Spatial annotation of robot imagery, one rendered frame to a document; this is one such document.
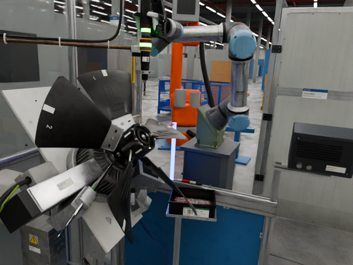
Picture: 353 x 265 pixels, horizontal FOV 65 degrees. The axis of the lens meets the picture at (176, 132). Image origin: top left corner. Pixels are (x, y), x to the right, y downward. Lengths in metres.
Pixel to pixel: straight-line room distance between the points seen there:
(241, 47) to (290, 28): 1.49
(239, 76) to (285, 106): 1.43
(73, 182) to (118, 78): 0.49
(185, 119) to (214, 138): 3.26
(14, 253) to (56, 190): 0.95
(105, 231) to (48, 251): 0.27
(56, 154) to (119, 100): 0.31
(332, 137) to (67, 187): 1.03
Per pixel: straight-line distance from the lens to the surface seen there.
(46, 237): 1.25
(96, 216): 1.10
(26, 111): 1.17
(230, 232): 1.59
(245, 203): 1.48
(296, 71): 2.76
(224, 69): 9.05
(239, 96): 1.45
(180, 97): 4.78
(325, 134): 1.32
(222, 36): 1.45
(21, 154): 1.63
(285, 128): 2.82
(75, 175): 0.96
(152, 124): 1.32
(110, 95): 1.14
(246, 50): 1.33
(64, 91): 0.91
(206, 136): 1.68
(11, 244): 1.78
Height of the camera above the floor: 1.49
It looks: 14 degrees down
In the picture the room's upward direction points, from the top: 3 degrees clockwise
